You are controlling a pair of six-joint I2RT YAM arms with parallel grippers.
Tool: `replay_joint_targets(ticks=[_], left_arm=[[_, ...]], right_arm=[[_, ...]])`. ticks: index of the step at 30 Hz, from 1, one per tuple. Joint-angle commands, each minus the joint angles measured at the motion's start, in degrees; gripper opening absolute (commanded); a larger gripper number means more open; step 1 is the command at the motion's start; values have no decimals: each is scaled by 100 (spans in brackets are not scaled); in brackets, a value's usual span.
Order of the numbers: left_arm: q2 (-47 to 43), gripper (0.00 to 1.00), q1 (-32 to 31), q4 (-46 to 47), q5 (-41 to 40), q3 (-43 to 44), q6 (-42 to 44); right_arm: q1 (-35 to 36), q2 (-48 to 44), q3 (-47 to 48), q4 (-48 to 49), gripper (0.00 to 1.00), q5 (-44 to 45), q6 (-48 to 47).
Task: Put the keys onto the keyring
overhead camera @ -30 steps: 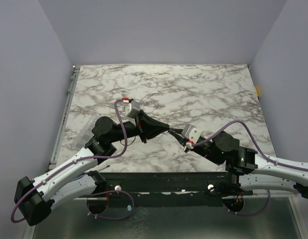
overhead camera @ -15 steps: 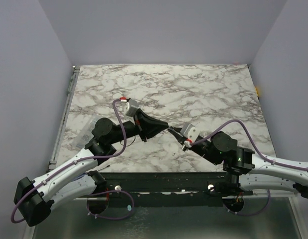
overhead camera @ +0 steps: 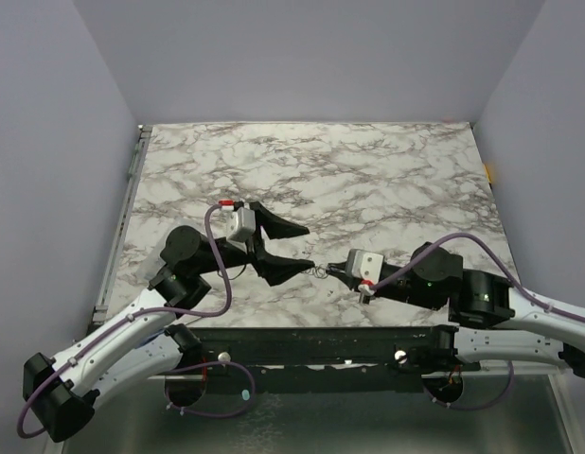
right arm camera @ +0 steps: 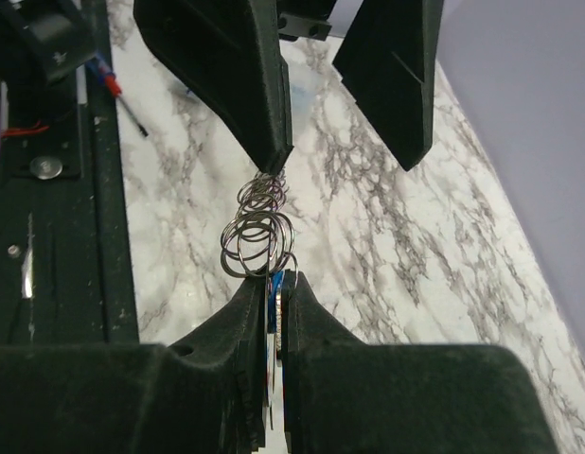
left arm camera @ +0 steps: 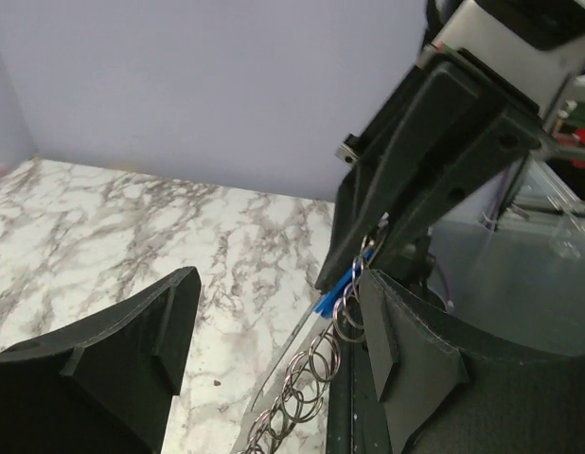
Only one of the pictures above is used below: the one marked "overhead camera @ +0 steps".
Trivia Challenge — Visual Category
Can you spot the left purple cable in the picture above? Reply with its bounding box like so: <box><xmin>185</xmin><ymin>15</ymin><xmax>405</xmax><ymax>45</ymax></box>
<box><xmin>16</xmin><ymin>199</ymin><xmax>256</xmax><ymax>439</ymax></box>

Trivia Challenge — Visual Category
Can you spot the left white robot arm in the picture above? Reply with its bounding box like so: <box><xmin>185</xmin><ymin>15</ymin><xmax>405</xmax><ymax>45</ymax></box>
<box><xmin>16</xmin><ymin>200</ymin><xmax>314</xmax><ymax>443</ymax></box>

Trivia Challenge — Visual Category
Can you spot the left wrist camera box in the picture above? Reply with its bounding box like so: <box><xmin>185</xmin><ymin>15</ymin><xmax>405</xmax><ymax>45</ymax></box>
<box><xmin>226</xmin><ymin>207</ymin><xmax>257</xmax><ymax>243</ymax></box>

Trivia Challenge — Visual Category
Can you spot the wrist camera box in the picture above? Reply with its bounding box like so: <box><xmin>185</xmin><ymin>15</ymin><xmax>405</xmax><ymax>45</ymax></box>
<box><xmin>345</xmin><ymin>249</ymin><xmax>384</xmax><ymax>284</ymax></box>
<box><xmin>226</xmin><ymin>207</ymin><xmax>257</xmax><ymax>243</ymax></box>

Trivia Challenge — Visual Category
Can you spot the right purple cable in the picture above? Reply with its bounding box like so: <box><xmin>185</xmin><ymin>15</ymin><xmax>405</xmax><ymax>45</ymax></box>
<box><xmin>367</xmin><ymin>232</ymin><xmax>585</xmax><ymax>411</ymax></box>

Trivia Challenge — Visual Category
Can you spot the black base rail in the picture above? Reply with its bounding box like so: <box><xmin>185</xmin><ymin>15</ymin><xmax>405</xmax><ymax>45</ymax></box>
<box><xmin>164</xmin><ymin>324</ymin><xmax>462</xmax><ymax>394</ymax></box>

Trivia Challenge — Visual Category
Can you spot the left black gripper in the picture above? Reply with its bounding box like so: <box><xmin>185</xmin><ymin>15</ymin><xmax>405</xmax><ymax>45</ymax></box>
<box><xmin>195</xmin><ymin>202</ymin><xmax>315</xmax><ymax>284</ymax></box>

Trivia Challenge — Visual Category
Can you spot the purple cable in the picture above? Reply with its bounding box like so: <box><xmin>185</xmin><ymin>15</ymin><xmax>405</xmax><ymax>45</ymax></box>
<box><xmin>367</xmin><ymin>232</ymin><xmax>585</xmax><ymax>411</ymax></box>
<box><xmin>16</xmin><ymin>199</ymin><xmax>256</xmax><ymax>439</ymax></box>

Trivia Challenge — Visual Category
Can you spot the left side metal rail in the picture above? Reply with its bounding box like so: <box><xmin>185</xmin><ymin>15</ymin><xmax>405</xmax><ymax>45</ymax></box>
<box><xmin>127</xmin><ymin>125</ymin><xmax>152</xmax><ymax>181</ymax></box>

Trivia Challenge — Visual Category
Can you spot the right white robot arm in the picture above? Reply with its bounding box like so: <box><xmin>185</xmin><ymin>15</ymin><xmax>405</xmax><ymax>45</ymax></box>
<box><xmin>326</xmin><ymin>243</ymin><xmax>585</xmax><ymax>378</ymax></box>

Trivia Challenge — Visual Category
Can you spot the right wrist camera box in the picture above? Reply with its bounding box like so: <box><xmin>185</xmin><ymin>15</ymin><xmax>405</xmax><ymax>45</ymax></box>
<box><xmin>345</xmin><ymin>249</ymin><xmax>384</xmax><ymax>284</ymax></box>

